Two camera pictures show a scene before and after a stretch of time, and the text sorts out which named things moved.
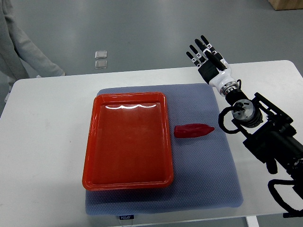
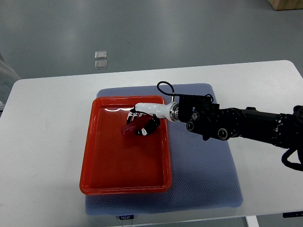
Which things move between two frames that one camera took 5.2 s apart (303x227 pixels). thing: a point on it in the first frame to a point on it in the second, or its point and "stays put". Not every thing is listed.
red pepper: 187,130 to 130,129
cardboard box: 286,4 stays put
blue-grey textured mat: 205,175 stays put
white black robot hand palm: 214,77 to 169,110
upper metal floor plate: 101,54 stays put
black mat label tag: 126,217 stays put
